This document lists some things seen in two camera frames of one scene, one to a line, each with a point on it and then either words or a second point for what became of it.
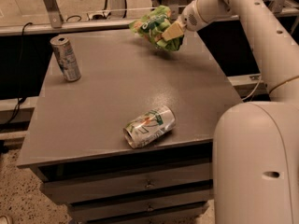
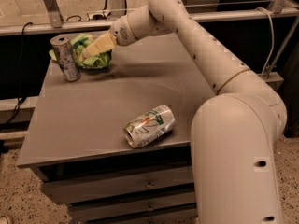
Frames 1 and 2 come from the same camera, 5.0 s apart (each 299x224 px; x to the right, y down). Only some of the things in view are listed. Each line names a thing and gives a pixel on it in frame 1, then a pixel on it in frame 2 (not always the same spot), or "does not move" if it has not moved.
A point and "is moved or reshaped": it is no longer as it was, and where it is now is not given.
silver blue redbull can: (65, 58) does not move
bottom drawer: (188, 217) does not move
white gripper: (191, 19) → (121, 32)
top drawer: (94, 187) does not move
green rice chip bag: (152, 25) is moved or reshaped
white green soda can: (149, 126) does not move
